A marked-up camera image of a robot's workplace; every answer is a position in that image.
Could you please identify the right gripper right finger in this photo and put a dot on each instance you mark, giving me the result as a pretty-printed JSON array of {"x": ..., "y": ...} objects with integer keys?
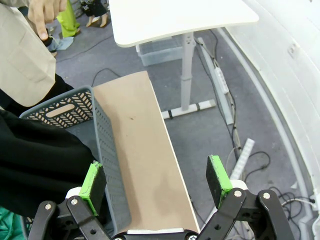
[{"x": 217, "y": 177}]

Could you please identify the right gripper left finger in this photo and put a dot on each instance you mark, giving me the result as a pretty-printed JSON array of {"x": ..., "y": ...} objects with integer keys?
[{"x": 92, "y": 185}]

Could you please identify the black garment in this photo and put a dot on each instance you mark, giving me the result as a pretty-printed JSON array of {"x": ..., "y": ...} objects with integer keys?
[{"x": 37, "y": 162}]

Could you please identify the green garment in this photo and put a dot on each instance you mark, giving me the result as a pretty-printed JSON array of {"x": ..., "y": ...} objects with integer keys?
[{"x": 7, "y": 225}]

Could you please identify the person's left hand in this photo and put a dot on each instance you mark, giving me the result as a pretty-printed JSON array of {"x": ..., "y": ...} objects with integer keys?
[{"x": 42, "y": 12}]

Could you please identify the white perforated strip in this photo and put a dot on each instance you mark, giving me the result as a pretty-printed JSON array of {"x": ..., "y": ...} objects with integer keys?
[{"x": 243, "y": 157}]

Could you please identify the grey woven plastic basket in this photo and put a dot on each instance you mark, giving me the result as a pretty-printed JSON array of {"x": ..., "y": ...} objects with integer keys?
[{"x": 107, "y": 140}]

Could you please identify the white power strip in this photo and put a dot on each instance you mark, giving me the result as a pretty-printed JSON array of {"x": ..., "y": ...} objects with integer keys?
[{"x": 221, "y": 80}]

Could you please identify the grey table leg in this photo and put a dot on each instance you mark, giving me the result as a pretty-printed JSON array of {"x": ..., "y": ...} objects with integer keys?
[{"x": 186, "y": 75}]

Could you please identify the clear plastic storage box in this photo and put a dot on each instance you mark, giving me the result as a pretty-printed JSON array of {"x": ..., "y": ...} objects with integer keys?
[{"x": 160, "y": 52}]

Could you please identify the person in beige coat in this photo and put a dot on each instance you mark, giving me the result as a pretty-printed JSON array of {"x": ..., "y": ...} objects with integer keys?
[{"x": 22, "y": 62}]

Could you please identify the denim cloth on floor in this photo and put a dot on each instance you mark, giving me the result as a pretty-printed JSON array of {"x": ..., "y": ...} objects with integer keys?
[{"x": 63, "y": 43}]

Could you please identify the white side table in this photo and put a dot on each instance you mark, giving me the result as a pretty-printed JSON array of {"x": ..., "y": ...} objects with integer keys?
[{"x": 175, "y": 20}]

